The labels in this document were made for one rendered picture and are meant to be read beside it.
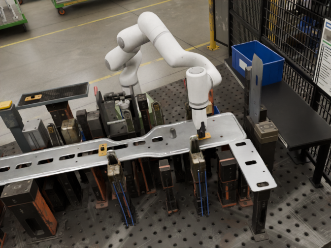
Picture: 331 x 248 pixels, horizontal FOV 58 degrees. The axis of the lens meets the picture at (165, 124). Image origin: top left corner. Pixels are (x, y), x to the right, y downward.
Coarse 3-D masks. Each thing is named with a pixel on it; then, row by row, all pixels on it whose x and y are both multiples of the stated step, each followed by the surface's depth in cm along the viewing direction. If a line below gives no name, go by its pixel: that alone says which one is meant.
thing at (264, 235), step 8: (264, 184) 114; (256, 192) 114; (264, 192) 112; (256, 200) 117; (264, 200) 115; (256, 208) 119; (264, 208) 119; (256, 216) 121; (264, 216) 123; (248, 224) 132; (256, 224) 124; (264, 224) 125; (256, 232) 128; (264, 232) 128; (256, 240) 126
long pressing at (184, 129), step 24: (192, 120) 150; (216, 120) 148; (72, 144) 147; (96, 144) 145; (120, 144) 142; (144, 144) 140; (168, 144) 138; (216, 144) 134; (24, 168) 137; (48, 168) 135; (72, 168) 134
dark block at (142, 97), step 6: (138, 96) 152; (144, 96) 152; (138, 102) 149; (144, 102) 150; (144, 108) 152; (144, 114) 155; (144, 120) 157; (150, 120) 163; (144, 126) 159; (150, 126) 160
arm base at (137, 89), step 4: (136, 84) 191; (124, 88) 191; (128, 88) 190; (136, 88) 192; (128, 92) 192; (136, 92) 193; (140, 92) 197; (136, 100) 197; (148, 100) 205; (148, 104) 202
